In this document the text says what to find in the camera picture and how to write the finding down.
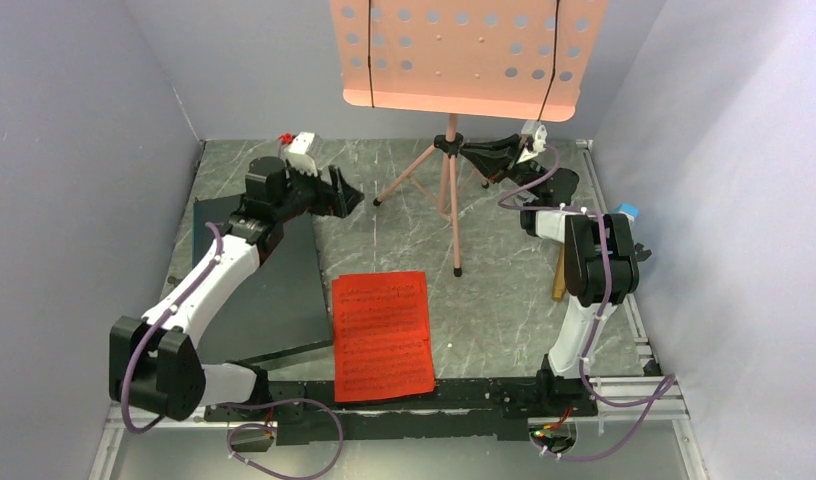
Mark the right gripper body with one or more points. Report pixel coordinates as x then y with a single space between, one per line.
522 174

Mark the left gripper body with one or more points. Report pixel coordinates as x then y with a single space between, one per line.
306 193

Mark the pink tripod music stand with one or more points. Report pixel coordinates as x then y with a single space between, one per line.
508 59

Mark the blue metronome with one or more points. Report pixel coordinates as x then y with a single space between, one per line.
630 211

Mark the gold microphone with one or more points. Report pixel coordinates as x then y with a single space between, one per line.
559 282

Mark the red sheet music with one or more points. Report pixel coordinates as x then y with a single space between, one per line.
380 349
420 280

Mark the black microphone desk stand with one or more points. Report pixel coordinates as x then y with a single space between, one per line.
641 252

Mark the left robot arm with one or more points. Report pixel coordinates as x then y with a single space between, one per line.
154 369

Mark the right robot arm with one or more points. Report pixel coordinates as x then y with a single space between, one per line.
600 255

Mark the dark grey rack box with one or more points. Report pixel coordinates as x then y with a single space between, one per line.
278 316

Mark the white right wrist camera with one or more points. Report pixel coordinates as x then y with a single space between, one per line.
533 140

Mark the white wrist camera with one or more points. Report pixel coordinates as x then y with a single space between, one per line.
533 140
300 151

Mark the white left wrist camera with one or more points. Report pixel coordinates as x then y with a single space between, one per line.
300 151

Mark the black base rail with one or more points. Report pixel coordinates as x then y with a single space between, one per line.
500 407

